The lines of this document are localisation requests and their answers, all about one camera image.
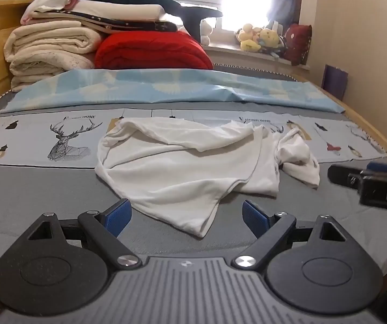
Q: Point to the deer printed cloth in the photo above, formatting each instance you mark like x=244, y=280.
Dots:
x=28, y=141

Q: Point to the white rabbit plush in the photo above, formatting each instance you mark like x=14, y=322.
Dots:
x=206, y=32

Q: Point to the white folded blanket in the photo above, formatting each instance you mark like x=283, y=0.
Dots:
x=119, y=10

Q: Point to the purple bag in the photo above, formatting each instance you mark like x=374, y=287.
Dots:
x=335, y=81

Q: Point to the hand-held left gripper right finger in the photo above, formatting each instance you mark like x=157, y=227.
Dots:
x=254, y=218

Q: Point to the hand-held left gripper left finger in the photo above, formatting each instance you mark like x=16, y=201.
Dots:
x=119, y=218

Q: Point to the white t-shirt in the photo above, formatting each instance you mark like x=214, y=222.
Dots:
x=180, y=168

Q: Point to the yellow duck plush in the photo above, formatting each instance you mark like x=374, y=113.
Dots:
x=249, y=37

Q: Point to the window sill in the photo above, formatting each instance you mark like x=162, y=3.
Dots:
x=240, y=57

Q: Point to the cream folded blanket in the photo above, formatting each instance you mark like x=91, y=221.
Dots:
x=45, y=50

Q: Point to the red cushion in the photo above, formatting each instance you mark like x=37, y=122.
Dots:
x=298, y=44

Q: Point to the light blue patterned sheet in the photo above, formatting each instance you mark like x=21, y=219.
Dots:
x=180, y=86

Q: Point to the yellow round plush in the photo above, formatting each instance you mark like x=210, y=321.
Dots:
x=268, y=37

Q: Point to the red folded quilt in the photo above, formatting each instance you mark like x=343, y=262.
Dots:
x=153, y=52

